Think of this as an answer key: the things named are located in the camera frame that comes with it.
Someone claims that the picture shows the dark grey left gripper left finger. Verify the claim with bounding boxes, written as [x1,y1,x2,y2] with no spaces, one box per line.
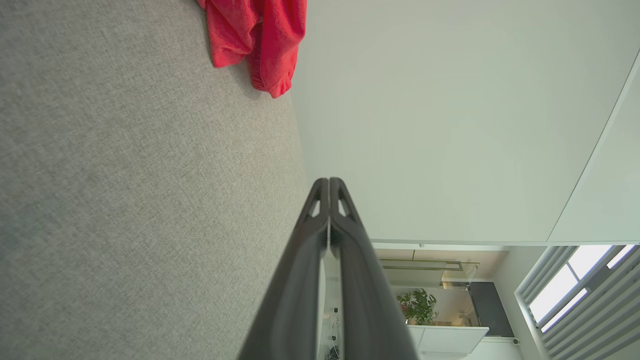
[237,178,330,360]

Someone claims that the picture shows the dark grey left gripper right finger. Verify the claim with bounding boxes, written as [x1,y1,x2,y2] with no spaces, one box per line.
[329,177,419,360]

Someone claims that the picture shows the red shorts with white stripes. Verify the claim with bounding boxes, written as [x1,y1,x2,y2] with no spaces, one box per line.
[197,0,308,99]

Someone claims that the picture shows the green potted plant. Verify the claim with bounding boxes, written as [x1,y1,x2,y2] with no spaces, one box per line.
[396,288,439,326]

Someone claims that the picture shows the white cabinet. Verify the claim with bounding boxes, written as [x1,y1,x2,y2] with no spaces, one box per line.
[406,325,491,357]

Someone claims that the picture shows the grey fabric sofa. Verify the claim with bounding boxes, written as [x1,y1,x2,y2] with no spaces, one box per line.
[0,0,311,360]

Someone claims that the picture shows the grey window blinds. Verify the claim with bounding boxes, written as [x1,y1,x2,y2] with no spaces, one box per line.
[515,245,640,360]

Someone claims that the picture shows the dark wall panel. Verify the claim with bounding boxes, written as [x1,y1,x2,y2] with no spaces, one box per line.
[467,281,516,338]

